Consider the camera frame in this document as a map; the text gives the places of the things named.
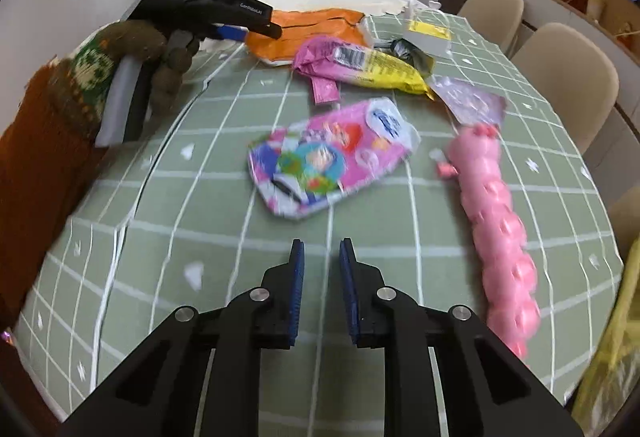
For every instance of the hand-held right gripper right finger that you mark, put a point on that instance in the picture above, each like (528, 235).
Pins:
(347, 292)

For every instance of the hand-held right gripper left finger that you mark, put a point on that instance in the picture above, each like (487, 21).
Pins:
(298, 287)

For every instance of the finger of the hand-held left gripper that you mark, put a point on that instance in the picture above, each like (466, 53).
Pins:
(232, 33)
(267, 29)

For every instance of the orange snack packet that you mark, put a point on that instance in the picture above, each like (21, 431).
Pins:
(320, 29)

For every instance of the magenta snack wrapper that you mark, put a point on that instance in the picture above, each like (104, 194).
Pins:
(315, 57)

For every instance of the pink cartoon print packet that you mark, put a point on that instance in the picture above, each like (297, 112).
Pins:
(330, 157)

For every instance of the black wrapper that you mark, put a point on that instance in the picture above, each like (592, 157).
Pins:
(412, 54)

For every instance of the pale purple small packet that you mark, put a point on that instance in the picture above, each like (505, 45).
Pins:
(470, 99)

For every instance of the person's left forearm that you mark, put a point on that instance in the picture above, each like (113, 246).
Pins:
(45, 157)

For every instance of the person's left hand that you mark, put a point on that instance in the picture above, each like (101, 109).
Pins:
(140, 39)

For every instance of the green checked tablecloth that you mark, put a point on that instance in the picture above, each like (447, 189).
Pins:
(200, 197)

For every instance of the small white yellow container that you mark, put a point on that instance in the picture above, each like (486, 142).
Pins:
(425, 33)

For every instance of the pink caterpillar toy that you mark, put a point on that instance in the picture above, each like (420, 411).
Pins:
(495, 217)

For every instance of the white cup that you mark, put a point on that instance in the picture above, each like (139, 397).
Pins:
(596, 3)

